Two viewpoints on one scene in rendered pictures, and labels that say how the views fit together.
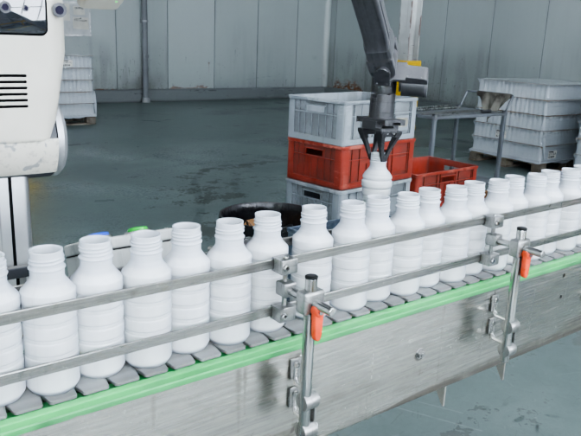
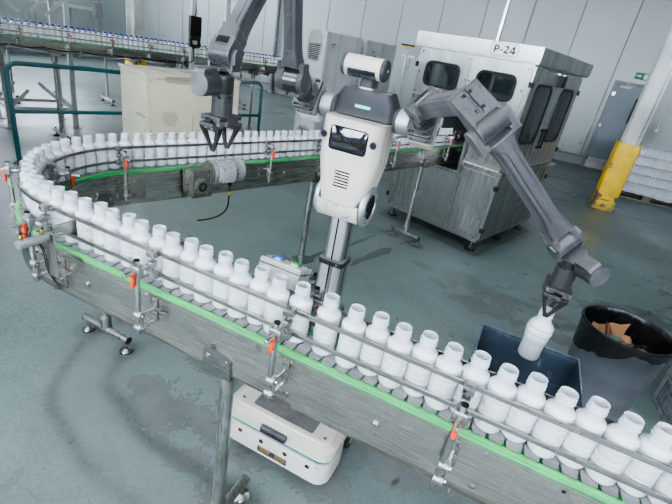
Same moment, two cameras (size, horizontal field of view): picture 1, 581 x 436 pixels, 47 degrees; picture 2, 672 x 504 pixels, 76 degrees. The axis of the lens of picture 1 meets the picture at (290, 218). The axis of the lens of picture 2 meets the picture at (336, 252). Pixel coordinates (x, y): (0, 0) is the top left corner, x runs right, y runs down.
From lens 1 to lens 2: 0.98 m
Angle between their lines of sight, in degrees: 56
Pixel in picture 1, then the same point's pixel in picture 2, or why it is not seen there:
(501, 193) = (500, 377)
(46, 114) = (354, 195)
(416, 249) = (391, 361)
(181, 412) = (231, 341)
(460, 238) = (437, 380)
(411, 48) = not seen: outside the picture
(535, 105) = not seen: outside the picture
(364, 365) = (331, 397)
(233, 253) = (272, 291)
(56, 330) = (197, 277)
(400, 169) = not seen: outside the picture
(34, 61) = (354, 168)
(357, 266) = (342, 342)
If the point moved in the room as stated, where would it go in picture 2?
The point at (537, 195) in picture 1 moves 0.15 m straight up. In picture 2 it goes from (554, 407) to (584, 349)
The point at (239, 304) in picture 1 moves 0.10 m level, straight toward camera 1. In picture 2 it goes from (269, 316) to (232, 323)
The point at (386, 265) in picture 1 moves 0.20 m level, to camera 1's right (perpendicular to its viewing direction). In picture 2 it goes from (368, 356) to (417, 418)
